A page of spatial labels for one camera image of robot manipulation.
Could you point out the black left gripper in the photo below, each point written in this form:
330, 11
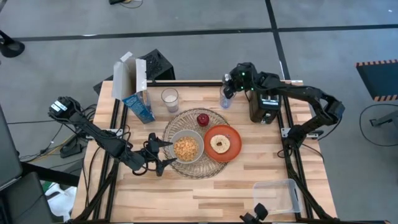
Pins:
150, 155

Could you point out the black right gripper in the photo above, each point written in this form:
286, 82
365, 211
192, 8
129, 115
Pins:
244, 76

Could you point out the clear plastic water bottle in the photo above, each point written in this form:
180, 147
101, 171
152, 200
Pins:
225, 103

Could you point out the red apple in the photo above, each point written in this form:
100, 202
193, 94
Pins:
203, 119

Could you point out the blue cereal box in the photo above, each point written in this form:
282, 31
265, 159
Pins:
140, 107

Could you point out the toasted bagel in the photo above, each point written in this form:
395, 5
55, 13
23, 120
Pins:
214, 146

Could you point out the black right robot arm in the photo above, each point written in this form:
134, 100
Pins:
304, 93

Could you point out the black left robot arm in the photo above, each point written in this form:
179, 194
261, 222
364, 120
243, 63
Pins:
93, 132

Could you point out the golden cereal flakes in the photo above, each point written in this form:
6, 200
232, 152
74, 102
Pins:
186, 148

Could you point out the round wicker placemat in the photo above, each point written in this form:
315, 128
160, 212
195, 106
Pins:
189, 171

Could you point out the white ceramic bowl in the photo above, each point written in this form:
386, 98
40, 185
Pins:
186, 132

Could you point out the black toaster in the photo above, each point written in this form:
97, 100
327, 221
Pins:
264, 109

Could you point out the glass of milk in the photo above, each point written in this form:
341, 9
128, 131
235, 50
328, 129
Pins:
170, 99

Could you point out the orange plate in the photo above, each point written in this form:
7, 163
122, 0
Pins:
233, 146

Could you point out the black power adapter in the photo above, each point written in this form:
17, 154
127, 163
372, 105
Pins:
73, 147

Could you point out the white plastic bag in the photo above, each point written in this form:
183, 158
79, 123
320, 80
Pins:
62, 202

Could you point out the clear plastic container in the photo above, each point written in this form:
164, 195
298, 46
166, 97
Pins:
276, 196

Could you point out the hazard-striped dark mat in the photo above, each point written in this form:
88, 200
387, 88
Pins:
377, 77

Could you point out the grey furniture leg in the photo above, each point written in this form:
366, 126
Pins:
385, 119

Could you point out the black round stand base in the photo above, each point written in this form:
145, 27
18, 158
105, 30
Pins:
11, 48

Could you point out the black aluminium table frame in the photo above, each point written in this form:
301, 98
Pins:
107, 174

